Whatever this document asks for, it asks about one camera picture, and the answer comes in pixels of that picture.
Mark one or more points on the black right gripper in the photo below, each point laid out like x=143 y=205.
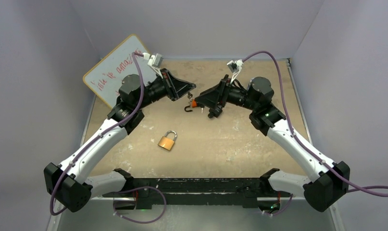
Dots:
x=219 y=94

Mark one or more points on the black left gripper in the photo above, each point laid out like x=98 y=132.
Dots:
x=177 y=88

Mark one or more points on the orange padlock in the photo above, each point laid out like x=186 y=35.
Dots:
x=192 y=104

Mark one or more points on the brass padlock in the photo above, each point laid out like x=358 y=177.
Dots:
x=166 y=142

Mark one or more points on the small silver keys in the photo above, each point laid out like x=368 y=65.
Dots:
x=190 y=97

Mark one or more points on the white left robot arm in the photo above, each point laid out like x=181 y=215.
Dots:
x=69 y=182

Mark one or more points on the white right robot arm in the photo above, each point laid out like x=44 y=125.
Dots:
x=321 y=186

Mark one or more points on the whiteboard with red writing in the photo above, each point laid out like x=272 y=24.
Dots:
x=105 y=78

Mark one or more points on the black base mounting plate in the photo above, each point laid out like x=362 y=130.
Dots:
x=244 y=192

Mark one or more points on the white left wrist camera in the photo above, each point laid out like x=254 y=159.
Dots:
x=154 y=62

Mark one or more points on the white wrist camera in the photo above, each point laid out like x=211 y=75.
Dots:
x=235 y=67
x=154 y=62

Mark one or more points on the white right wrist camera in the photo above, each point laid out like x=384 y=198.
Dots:
x=235 y=67

